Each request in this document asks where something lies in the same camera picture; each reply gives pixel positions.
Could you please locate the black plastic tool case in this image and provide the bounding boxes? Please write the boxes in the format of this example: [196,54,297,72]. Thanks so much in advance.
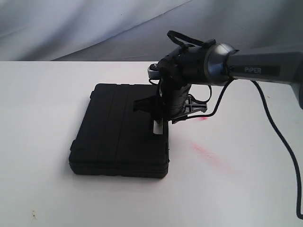
[69,83,169,178]

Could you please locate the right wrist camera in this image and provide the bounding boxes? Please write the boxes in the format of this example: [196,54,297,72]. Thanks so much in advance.
[147,63,160,80]

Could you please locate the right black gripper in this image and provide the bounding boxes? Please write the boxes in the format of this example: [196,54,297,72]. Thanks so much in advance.
[133,80,207,135]

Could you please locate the white backdrop cloth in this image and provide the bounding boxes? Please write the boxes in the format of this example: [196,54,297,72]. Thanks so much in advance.
[0,0,303,61]

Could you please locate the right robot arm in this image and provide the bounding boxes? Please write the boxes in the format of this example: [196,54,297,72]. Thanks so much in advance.
[133,43,303,123]

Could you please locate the right black cable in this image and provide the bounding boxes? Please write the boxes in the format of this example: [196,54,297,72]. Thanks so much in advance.
[149,30,303,211]

